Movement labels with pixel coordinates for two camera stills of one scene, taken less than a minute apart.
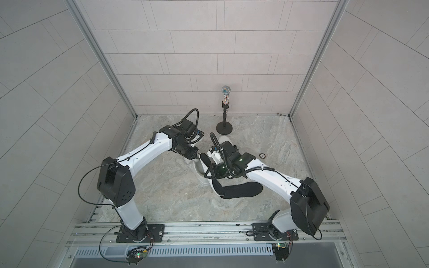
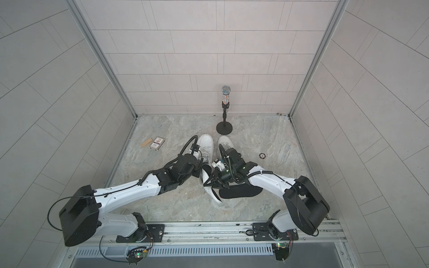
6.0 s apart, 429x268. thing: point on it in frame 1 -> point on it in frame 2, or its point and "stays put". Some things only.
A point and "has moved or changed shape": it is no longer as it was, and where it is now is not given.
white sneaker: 224,138 stays put
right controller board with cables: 282,250 stays put
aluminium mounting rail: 201,234 stays put
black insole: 207,161 has moved or changed shape
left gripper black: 192,155 -> 199,168
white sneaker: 196,166 has moved or changed shape
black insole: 245,189 stays put
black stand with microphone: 225,127 stays put
